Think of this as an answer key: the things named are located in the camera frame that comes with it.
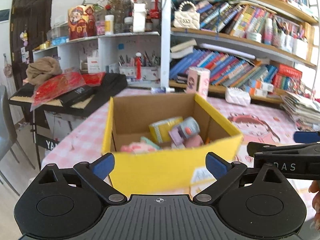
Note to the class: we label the black keyboard case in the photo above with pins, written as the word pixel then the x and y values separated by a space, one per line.
pixel 86 100

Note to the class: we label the pink cylindrical canister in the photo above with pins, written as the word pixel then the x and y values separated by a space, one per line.
pixel 198 81

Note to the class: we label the brown crumpled cloth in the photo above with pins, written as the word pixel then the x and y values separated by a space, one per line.
pixel 42 70

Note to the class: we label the white pen holder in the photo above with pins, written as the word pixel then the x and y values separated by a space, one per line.
pixel 146 73

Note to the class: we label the grey purple keychain toy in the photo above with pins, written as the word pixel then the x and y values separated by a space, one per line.
pixel 184 130

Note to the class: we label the orange white box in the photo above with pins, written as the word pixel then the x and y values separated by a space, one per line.
pixel 255 91
pixel 268 87

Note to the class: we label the white yellow bottle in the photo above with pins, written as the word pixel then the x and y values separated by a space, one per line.
pixel 109 24

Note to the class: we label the red boxed book set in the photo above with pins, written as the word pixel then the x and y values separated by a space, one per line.
pixel 285 75

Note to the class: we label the row of leaning books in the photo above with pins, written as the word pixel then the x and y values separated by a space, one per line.
pixel 227 68

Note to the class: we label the pink checkered cartoon tablecloth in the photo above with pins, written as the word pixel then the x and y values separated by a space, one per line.
pixel 256 123

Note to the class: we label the yellow tape roll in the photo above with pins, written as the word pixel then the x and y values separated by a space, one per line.
pixel 160 130

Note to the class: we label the teal crocodile toy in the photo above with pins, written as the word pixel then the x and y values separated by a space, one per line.
pixel 150 143

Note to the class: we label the red plastic packet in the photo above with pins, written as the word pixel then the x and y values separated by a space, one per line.
pixel 69 88

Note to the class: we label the yellow cardboard box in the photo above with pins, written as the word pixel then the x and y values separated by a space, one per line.
pixel 165 142

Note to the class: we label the orange white box lower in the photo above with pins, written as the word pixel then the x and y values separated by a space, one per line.
pixel 255 91

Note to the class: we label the white quilted pearl handbag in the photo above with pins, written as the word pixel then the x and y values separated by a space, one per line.
pixel 187 19

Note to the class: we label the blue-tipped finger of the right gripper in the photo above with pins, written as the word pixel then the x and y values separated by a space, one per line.
pixel 306 137

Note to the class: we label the orange white box upper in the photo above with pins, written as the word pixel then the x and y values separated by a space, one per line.
pixel 268 87

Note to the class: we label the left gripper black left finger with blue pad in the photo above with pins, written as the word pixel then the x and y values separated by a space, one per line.
pixel 93 174

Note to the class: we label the red fortune god canister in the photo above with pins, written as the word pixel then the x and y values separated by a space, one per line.
pixel 81 22

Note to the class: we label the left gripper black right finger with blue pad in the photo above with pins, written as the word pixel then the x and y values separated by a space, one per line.
pixel 227 175

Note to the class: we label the white quilted pouch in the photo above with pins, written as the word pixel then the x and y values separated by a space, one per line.
pixel 237 96

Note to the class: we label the stack of papers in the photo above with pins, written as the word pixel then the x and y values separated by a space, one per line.
pixel 303 111

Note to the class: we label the person's right hand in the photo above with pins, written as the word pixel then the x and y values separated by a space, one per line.
pixel 314 188

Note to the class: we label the white bookshelf frame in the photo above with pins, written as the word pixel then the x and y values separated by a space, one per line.
pixel 110 46

